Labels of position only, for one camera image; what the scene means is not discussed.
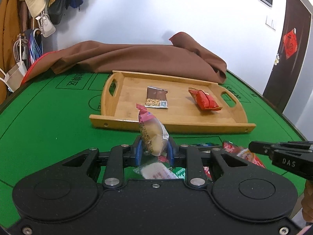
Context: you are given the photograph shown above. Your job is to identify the green snack packet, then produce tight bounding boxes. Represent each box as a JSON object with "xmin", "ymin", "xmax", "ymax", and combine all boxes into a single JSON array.
[{"xmin": 171, "ymin": 167, "xmax": 186, "ymax": 179}]

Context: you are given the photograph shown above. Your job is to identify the white pink candy packet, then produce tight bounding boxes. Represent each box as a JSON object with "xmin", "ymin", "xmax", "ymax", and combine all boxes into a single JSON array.
[{"xmin": 134, "ymin": 161, "xmax": 178, "ymax": 180}]

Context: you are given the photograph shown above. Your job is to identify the pink clear pastry packet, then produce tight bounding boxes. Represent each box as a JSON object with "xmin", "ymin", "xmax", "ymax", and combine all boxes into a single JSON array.
[{"xmin": 136, "ymin": 104, "xmax": 169, "ymax": 156}]

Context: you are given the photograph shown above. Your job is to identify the long red wafer bar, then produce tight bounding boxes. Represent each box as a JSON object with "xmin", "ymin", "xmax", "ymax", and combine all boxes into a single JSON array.
[{"xmin": 222, "ymin": 141, "xmax": 265, "ymax": 168}]

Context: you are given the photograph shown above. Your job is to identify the red round jelly cup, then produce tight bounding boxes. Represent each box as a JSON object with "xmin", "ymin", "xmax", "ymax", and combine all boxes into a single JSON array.
[{"xmin": 237, "ymin": 149, "xmax": 256, "ymax": 163}]

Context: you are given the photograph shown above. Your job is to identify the right hand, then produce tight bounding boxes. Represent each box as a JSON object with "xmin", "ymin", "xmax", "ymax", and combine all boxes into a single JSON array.
[{"xmin": 301, "ymin": 180, "xmax": 313, "ymax": 223}]

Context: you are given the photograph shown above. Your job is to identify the bamboo serving tray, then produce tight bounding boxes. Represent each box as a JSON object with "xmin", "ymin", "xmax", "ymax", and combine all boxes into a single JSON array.
[{"xmin": 89, "ymin": 70, "xmax": 256, "ymax": 134}]

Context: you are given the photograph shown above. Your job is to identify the brown nut snack packet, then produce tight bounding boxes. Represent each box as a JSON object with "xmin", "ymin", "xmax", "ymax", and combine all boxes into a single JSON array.
[{"xmin": 144, "ymin": 87, "xmax": 168, "ymax": 108}]

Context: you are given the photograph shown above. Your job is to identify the red crinkled snack bag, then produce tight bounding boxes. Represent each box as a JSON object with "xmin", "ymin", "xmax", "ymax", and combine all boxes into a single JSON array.
[{"xmin": 188, "ymin": 88, "xmax": 222, "ymax": 111}]

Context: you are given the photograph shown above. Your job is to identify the dark wooden door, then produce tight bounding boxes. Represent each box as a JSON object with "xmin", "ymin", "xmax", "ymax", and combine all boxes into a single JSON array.
[{"xmin": 263, "ymin": 0, "xmax": 311, "ymax": 112}]

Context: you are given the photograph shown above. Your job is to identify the brown cloth cover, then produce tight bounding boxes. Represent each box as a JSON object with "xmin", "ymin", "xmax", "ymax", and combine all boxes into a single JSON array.
[{"xmin": 22, "ymin": 32, "xmax": 227, "ymax": 84}]

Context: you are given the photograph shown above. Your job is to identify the red door decoration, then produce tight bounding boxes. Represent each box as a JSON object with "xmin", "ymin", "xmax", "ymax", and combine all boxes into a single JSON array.
[{"xmin": 283, "ymin": 28, "xmax": 298, "ymax": 59}]

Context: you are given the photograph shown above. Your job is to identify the white paper bag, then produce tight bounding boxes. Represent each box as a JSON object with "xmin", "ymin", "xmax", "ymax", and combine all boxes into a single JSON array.
[{"xmin": 1, "ymin": 61, "xmax": 27, "ymax": 92}]

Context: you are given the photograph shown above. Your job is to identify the blue striped tote bag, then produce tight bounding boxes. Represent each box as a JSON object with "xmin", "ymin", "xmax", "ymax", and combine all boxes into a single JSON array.
[{"xmin": 24, "ymin": 28, "xmax": 43, "ymax": 65}]

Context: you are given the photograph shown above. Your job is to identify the small grey purse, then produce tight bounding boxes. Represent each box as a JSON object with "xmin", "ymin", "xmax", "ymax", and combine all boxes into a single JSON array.
[{"xmin": 36, "ymin": 11, "xmax": 56, "ymax": 38}]

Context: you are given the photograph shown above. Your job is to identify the black handbag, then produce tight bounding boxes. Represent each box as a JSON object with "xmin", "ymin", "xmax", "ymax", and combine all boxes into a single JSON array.
[{"xmin": 47, "ymin": 0, "xmax": 66, "ymax": 25}]

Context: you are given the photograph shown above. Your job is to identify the orange brown coat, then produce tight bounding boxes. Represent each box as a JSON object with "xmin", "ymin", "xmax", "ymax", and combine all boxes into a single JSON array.
[{"xmin": 0, "ymin": 0, "xmax": 30, "ymax": 104}]

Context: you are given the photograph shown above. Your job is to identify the white light switch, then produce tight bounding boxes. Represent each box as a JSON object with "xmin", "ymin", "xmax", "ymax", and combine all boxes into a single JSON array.
[{"xmin": 265, "ymin": 15, "xmax": 276, "ymax": 30}]

